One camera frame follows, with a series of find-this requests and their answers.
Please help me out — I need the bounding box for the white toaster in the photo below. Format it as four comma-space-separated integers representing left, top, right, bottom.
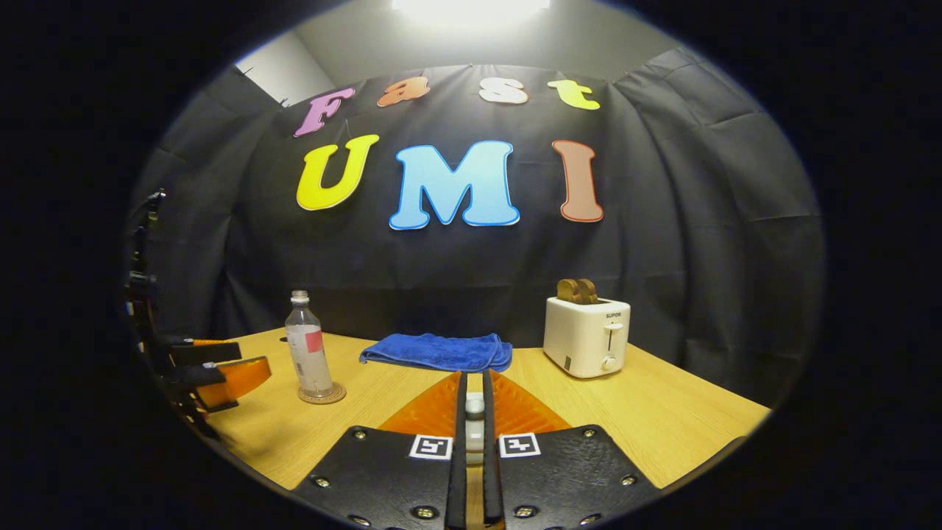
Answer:
543, 296, 631, 379

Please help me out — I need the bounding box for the black backdrop cloth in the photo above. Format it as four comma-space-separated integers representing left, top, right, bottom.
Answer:
129, 48, 826, 409

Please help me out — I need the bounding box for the ceiling light panel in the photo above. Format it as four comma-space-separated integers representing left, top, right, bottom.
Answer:
390, 0, 551, 23

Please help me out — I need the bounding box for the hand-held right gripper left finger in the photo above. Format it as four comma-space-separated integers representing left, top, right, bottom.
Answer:
293, 370, 469, 530

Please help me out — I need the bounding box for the round woven coaster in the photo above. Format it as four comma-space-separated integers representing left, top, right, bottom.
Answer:
297, 381, 347, 406

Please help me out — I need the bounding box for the blue folded towel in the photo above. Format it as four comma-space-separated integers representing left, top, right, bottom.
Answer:
359, 333, 514, 373

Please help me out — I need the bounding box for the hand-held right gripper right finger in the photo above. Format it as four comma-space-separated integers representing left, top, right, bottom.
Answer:
481, 370, 661, 530

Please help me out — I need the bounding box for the clear plastic water bottle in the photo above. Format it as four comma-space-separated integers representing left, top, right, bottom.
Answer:
284, 290, 336, 399

